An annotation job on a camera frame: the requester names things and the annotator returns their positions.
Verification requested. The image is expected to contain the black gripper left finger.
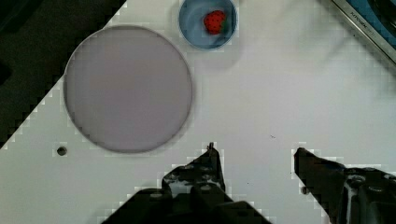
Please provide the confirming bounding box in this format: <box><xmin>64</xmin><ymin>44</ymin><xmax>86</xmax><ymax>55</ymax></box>
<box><xmin>101</xmin><ymin>144</ymin><xmax>272</xmax><ymax>224</ymax></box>

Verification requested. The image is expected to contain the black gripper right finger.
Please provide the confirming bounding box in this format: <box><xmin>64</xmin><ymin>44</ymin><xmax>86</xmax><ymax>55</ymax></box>
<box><xmin>293</xmin><ymin>147</ymin><xmax>396</xmax><ymax>224</ymax></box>

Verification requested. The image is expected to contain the grey round plate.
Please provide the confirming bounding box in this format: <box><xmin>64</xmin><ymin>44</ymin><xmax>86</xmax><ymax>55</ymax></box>
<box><xmin>64</xmin><ymin>25</ymin><xmax>193</xmax><ymax>153</ymax></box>

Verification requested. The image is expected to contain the red strawberry in cup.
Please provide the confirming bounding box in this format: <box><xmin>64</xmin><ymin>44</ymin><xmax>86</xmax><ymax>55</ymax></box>
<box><xmin>204</xmin><ymin>10</ymin><xmax>227</xmax><ymax>35</ymax></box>

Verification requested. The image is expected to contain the blue cup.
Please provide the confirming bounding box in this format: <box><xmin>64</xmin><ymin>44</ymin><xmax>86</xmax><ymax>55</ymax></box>
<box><xmin>177</xmin><ymin>0</ymin><xmax>238</xmax><ymax>50</ymax></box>

